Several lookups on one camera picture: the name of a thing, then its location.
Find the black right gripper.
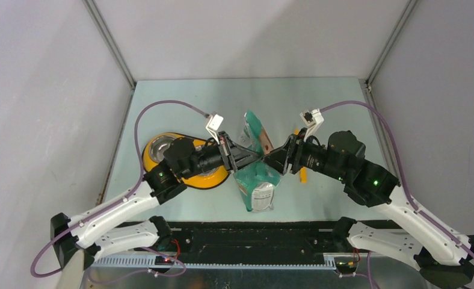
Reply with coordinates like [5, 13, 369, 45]
[260, 127, 348, 182]

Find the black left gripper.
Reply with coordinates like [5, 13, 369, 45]
[180, 131, 260, 179]

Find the green white pet food bag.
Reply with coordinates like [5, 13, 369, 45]
[233, 110, 281, 213]

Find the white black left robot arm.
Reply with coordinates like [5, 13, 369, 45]
[51, 132, 260, 269]

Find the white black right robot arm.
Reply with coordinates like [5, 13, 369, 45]
[263, 131, 474, 288]

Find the yellow double pet bowl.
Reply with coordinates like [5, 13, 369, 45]
[142, 132, 230, 190]

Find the yellow plastic scoop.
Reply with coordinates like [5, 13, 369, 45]
[294, 128, 308, 184]

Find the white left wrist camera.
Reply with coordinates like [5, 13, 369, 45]
[205, 113, 224, 143]

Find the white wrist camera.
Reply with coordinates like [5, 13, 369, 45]
[300, 108, 324, 142]
[205, 113, 224, 143]

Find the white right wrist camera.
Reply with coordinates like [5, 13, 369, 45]
[300, 108, 324, 142]

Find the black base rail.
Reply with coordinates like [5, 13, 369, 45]
[153, 221, 354, 264]

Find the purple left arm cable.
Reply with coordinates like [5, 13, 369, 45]
[30, 100, 212, 279]

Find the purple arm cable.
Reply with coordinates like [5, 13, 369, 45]
[319, 100, 474, 289]
[30, 100, 212, 279]

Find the aluminium frame rail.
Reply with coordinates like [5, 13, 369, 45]
[91, 251, 367, 270]

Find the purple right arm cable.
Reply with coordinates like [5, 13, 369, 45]
[319, 100, 474, 289]

